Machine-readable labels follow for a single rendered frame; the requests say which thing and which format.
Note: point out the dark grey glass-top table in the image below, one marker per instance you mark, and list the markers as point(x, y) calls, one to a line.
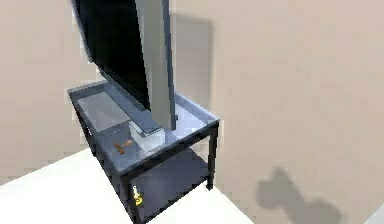
point(166, 173)

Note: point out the small brown wooden object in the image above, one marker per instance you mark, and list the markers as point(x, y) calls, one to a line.
point(122, 146)

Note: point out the black television set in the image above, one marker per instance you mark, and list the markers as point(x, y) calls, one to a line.
point(113, 46)

